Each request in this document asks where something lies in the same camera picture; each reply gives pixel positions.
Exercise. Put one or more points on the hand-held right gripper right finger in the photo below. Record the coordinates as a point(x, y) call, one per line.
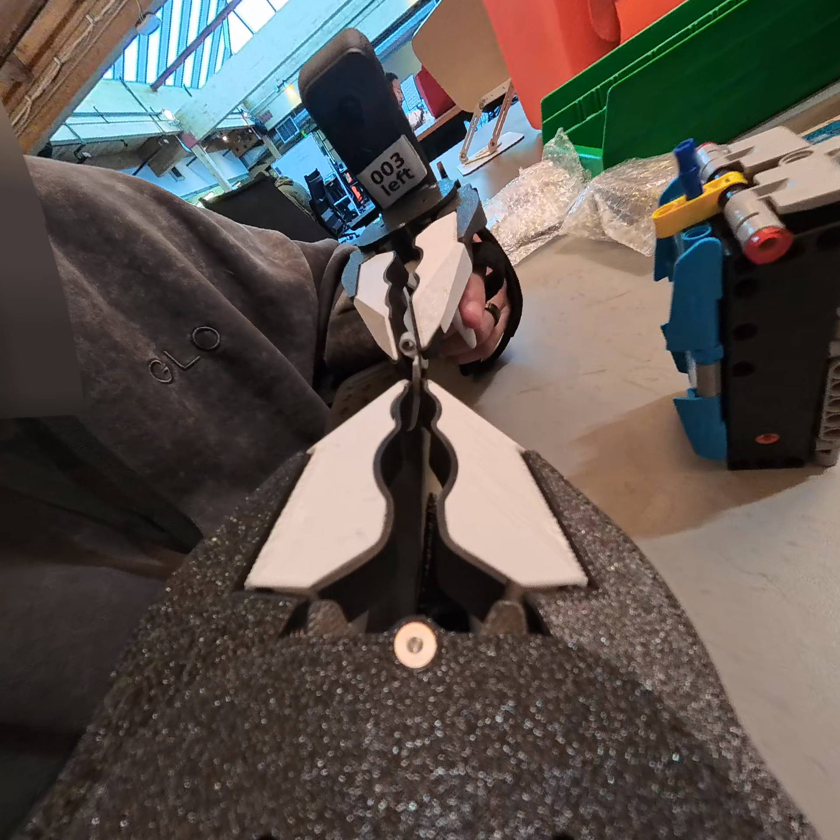
point(512, 512)

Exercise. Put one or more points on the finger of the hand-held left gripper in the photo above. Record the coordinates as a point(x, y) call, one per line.
point(443, 275)
point(374, 295)

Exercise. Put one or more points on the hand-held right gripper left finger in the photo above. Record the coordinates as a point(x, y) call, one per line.
point(328, 512)

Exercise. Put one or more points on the person's left forearm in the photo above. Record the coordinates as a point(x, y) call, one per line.
point(289, 289)

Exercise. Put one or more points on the grey desk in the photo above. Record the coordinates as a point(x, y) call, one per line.
point(722, 558)

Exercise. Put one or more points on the person's left hand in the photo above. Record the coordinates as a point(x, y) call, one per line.
point(485, 328)

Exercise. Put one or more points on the black office chair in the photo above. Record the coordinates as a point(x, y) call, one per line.
point(331, 197)

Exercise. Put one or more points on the beige laptop stand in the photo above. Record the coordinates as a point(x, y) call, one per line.
point(453, 52)

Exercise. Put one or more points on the clear plastic bag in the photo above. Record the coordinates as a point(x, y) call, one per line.
point(590, 190)

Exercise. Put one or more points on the orange plastic case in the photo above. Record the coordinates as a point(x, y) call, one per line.
point(544, 46)

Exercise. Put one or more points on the person's grey sweater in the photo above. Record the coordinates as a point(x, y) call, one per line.
point(164, 394)

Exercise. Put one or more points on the blue and black brick model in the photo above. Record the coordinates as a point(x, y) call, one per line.
point(754, 328)

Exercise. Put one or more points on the green box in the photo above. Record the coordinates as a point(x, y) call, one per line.
point(689, 85)

